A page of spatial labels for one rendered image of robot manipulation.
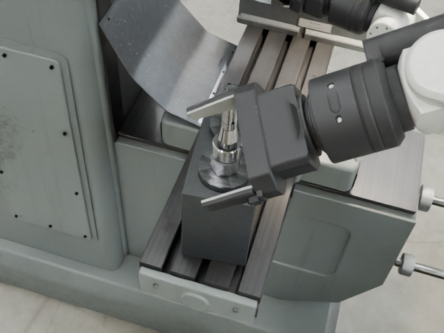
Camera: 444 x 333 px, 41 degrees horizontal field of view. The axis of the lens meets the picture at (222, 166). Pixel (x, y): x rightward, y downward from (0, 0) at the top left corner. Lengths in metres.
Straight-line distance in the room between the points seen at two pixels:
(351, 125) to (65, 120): 1.04
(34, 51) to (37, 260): 0.87
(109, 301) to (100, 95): 0.82
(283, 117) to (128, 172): 1.10
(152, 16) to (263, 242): 0.64
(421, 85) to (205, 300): 0.67
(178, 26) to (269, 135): 0.99
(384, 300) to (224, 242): 1.31
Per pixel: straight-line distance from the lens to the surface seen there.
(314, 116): 0.56
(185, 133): 1.47
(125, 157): 1.61
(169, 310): 1.97
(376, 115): 0.56
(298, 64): 1.48
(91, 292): 2.05
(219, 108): 0.65
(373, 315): 2.24
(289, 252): 1.74
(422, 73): 0.54
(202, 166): 0.97
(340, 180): 1.45
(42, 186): 1.77
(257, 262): 1.11
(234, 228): 1.00
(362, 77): 0.57
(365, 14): 1.21
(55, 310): 2.20
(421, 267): 1.68
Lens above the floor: 1.93
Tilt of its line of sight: 50 degrees down
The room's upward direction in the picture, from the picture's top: 5 degrees clockwise
